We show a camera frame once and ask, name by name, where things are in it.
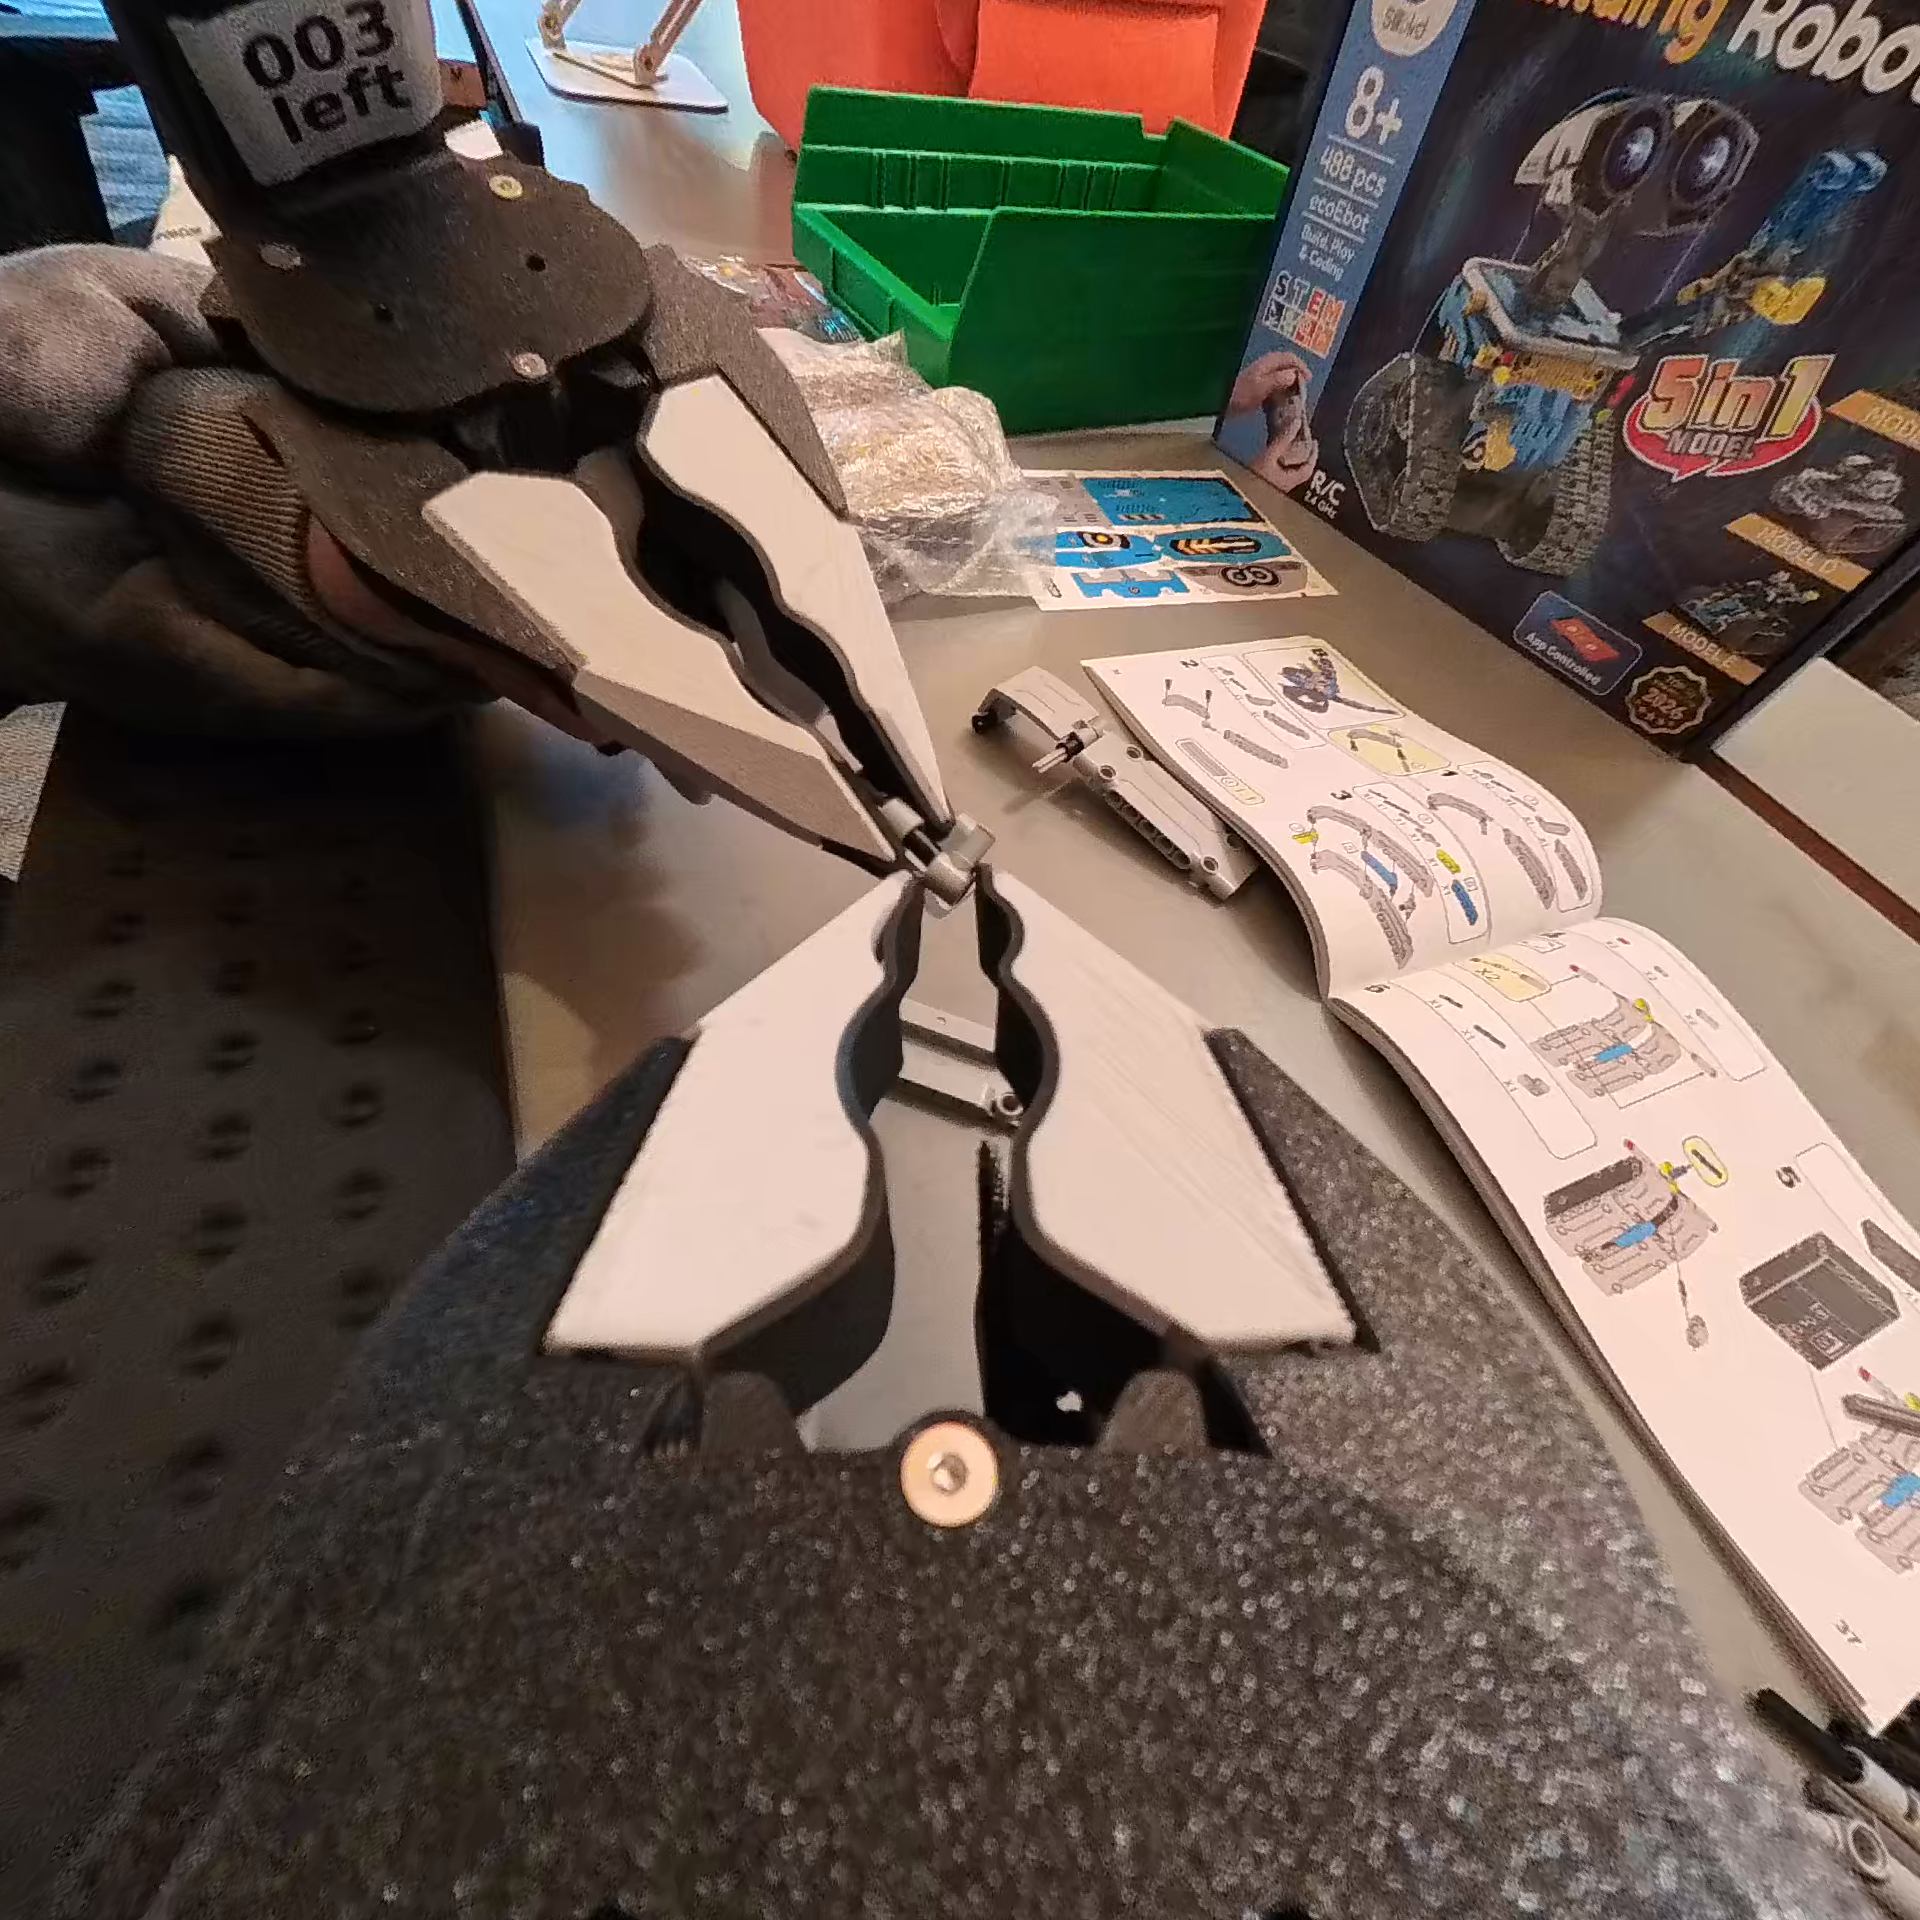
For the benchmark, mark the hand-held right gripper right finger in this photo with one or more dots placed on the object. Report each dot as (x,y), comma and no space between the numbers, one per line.
(1168,1184)

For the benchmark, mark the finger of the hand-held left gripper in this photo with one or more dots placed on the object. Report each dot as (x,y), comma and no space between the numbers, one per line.
(660,677)
(794,541)

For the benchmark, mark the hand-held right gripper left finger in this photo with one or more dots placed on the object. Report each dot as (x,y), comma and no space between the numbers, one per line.
(721,1184)

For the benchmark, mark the small grey connector piece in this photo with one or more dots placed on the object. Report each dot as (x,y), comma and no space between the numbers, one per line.
(1070,751)
(937,855)

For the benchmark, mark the grey panel with holes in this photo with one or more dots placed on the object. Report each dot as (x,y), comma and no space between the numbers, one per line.
(1178,818)

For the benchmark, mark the grey desk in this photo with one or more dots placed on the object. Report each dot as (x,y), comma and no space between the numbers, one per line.
(675,915)

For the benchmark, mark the person's left hand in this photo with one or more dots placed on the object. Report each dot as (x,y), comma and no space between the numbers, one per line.
(390,617)

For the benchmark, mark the crumpled clear plastic wrap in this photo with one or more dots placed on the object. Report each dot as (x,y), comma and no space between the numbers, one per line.
(914,449)

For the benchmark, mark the green plastic bins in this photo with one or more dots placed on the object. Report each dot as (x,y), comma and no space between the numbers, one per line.
(1034,257)

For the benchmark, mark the blue sticker sheet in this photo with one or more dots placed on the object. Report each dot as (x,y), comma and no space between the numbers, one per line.
(1168,541)

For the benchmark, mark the white instruction booklet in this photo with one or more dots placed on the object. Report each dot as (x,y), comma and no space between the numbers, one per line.
(1501,977)

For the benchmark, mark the orange plastic case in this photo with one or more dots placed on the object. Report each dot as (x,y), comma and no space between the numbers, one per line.
(1050,62)

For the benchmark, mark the dark blue toy kit box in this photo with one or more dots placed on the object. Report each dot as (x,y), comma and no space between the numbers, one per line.
(1621,377)

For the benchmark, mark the pile of small colourful pieces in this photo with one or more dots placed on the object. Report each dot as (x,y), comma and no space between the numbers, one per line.
(1844,1784)

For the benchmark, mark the grey open frame piece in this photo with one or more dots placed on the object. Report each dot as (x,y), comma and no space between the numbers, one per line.
(961,1049)

